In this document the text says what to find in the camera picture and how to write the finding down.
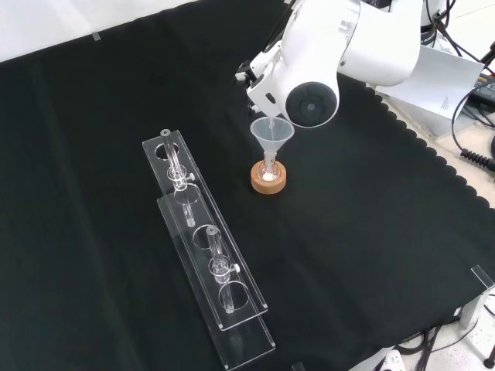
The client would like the cork ring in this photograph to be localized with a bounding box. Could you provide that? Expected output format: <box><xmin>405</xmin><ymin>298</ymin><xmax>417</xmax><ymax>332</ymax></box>
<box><xmin>250</xmin><ymin>161</ymin><xmax>289</xmax><ymax>193</ymax></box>

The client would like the black coiled cable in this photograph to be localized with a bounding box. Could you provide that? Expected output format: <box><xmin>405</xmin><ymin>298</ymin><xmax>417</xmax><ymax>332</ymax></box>
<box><xmin>459</xmin><ymin>148</ymin><xmax>495</xmax><ymax>170</ymax></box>

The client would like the pale board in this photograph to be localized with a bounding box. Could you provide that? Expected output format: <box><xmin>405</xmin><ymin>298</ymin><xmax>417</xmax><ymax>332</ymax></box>
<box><xmin>373</xmin><ymin>45</ymin><xmax>486</xmax><ymax>121</ymax></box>

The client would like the white power strip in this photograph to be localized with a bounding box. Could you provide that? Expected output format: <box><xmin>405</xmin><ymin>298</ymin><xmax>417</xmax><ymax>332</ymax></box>
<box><xmin>377</xmin><ymin>347</ymin><xmax>408</xmax><ymax>371</ymax></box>

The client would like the black power supply box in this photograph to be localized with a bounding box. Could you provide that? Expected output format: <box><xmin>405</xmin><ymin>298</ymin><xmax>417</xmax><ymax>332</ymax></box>
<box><xmin>473</xmin><ymin>71</ymin><xmax>495</xmax><ymax>102</ymax></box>

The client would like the small glass round-bottom flask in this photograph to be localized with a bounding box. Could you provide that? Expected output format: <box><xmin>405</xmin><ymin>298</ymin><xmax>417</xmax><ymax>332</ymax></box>
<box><xmin>258</xmin><ymin>152</ymin><xmax>281</xmax><ymax>183</ymax></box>

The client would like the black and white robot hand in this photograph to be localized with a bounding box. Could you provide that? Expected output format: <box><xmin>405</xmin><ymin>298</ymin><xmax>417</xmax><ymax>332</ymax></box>
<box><xmin>234</xmin><ymin>41</ymin><xmax>290</xmax><ymax>117</ymax></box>

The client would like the clear plastic funnel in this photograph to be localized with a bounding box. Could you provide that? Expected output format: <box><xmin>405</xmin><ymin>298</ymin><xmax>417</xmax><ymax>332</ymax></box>
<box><xmin>250</xmin><ymin>117</ymin><xmax>295</xmax><ymax>164</ymax></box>

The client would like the black cloth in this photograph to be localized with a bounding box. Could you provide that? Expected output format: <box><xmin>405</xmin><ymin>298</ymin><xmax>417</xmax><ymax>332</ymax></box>
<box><xmin>0</xmin><ymin>0</ymin><xmax>495</xmax><ymax>371</ymax></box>

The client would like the clear acrylic funnel stand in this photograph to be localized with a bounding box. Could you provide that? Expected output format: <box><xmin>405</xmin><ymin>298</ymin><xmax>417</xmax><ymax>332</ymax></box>
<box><xmin>142</xmin><ymin>128</ymin><xmax>277</xmax><ymax>369</ymax></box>

